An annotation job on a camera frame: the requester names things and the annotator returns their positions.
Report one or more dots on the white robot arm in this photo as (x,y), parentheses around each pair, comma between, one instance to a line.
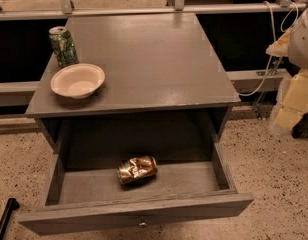
(293,104)

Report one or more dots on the open grey top drawer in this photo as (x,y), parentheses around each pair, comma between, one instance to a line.
(87,197)

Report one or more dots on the small metal drawer knob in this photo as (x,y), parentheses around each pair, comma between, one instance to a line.
(142,224)

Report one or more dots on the green soda can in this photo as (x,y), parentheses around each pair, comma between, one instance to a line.
(63,46)

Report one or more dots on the grey wooden cabinet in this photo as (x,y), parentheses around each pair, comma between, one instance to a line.
(165,90)

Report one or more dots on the white paper bowl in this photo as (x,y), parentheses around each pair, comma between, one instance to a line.
(77,81)

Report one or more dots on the black bar on floor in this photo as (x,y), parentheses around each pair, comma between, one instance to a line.
(11,205)

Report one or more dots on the metal railing frame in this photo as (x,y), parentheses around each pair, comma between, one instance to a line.
(154,7)

